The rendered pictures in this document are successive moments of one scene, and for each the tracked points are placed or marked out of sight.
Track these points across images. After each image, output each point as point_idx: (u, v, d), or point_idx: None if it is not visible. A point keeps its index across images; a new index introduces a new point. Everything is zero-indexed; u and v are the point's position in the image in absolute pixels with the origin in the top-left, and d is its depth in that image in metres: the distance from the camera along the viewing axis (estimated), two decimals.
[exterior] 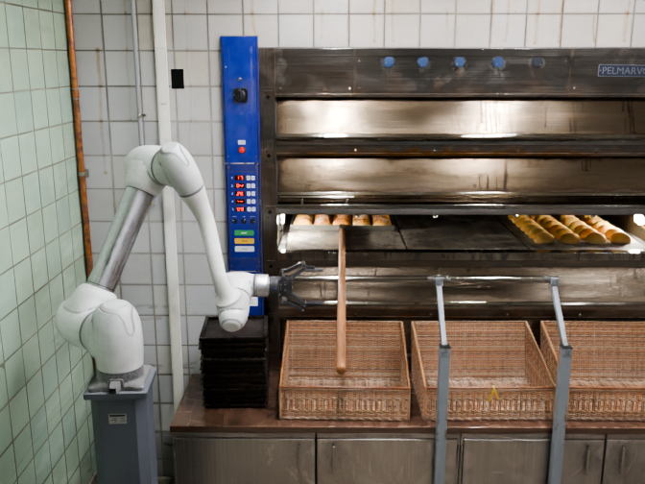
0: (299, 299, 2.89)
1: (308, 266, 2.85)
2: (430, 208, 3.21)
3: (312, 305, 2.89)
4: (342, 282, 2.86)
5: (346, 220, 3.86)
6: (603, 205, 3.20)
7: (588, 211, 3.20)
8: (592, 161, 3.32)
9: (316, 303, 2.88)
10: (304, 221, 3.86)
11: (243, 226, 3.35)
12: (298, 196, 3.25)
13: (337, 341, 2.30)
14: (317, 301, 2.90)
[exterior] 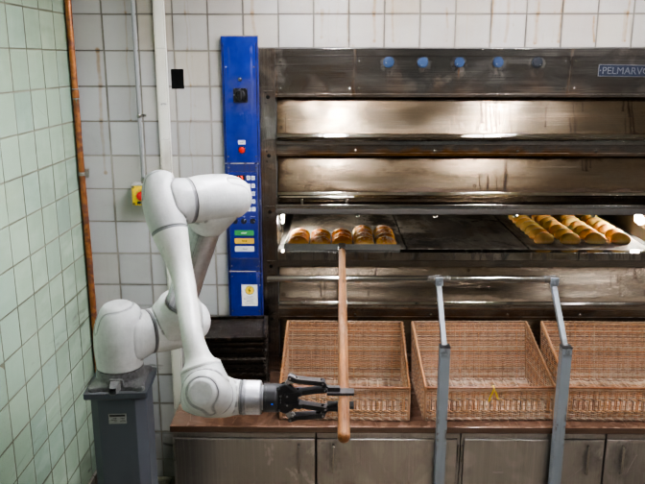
0: (314, 403, 1.91)
1: (331, 387, 1.89)
2: (430, 208, 3.21)
3: (336, 409, 1.91)
4: (343, 316, 2.47)
5: (346, 238, 3.46)
6: (603, 205, 3.20)
7: (588, 211, 3.20)
8: (592, 161, 3.32)
9: None
10: (299, 239, 3.46)
11: (243, 226, 3.35)
12: (298, 196, 3.25)
13: (338, 396, 1.90)
14: None
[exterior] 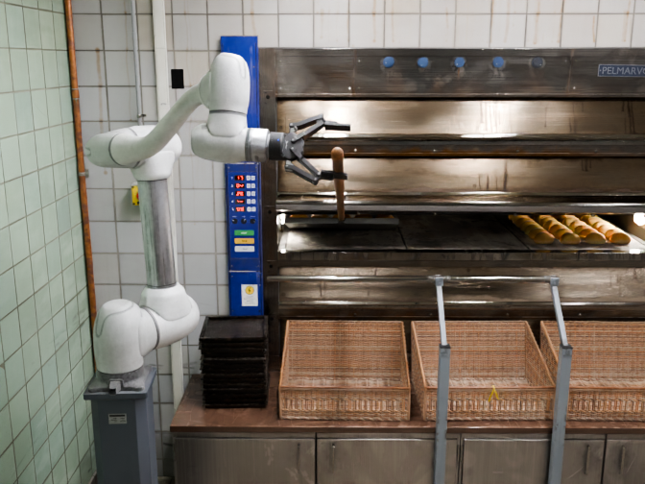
0: (312, 166, 1.94)
1: (329, 120, 1.98)
2: (430, 205, 3.21)
3: (329, 179, 1.93)
4: None
5: (346, 214, 3.55)
6: (603, 204, 3.20)
7: (588, 209, 3.20)
8: (592, 161, 3.32)
9: (336, 172, 1.92)
10: (300, 214, 3.54)
11: (243, 226, 3.35)
12: (298, 192, 3.25)
13: None
14: (338, 176, 1.94)
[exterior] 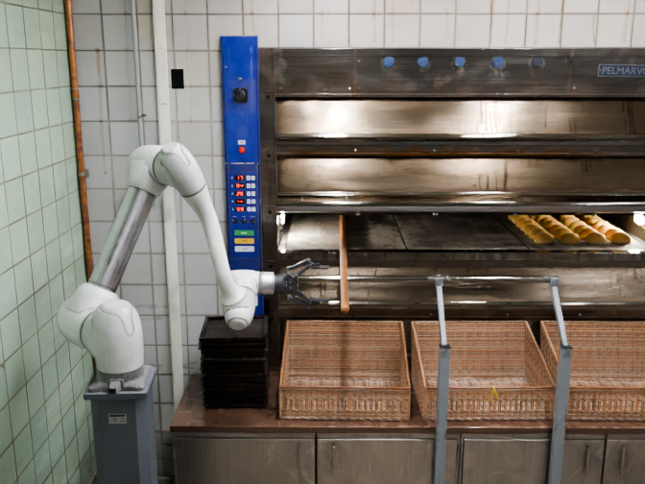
0: (305, 296, 2.89)
1: (314, 263, 2.85)
2: (430, 205, 3.21)
3: (317, 303, 2.89)
4: (343, 249, 3.35)
5: None
6: (603, 203, 3.20)
7: (588, 208, 3.20)
8: (592, 161, 3.32)
9: (322, 301, 2.87)
10: None
11: (243, 226, 3.35)
12: (298, 194, 3.25)
13: (341, 290, 2.79)
14: (322, 298, 2.90)
